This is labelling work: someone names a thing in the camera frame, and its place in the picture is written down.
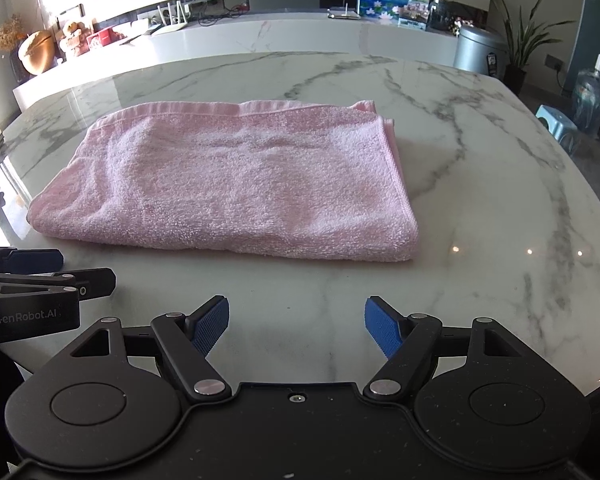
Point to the white marble television console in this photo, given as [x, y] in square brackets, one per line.
[230, 40]

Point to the potted long-leaf plant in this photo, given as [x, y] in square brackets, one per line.
[522, 40]

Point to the clear water jug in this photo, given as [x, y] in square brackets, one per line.
[592, 95]

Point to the dried flower bunch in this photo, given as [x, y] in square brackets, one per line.
[7, 32]

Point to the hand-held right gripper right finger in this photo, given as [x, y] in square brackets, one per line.
[382, 327]

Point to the small framed picture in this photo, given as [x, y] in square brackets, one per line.
[414, 16]

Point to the red box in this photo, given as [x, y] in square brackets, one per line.
[106, 40]

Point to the blue plastic stool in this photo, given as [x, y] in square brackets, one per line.
[555, 122]

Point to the flat white router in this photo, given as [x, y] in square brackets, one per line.
[344, 14]

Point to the small figurines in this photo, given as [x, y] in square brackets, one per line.
[461, 27]

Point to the white router with antennas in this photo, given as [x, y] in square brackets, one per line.
[170, 22]

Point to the dark glass vase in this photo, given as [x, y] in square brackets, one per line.
[440, 16]

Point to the pink towel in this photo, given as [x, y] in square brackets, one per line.
[230, 185]

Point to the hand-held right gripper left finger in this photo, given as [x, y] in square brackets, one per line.
[211, 327]

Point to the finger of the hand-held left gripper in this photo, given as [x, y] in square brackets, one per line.
[90, 282]
[30, 261]

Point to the brown teddy bear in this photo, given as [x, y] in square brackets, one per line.
[72, 40]

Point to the silver trash can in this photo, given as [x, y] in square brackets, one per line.
[479, 55]

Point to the dark wall socket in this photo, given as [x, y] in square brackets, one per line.
[553, 61]

